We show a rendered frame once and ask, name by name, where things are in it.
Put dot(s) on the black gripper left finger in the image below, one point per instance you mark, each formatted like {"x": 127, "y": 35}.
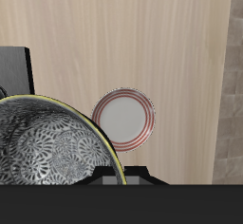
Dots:
{"x": 98, "y": 174}

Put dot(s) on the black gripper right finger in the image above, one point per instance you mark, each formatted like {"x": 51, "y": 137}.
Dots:
{"x": 142, "y": 174}

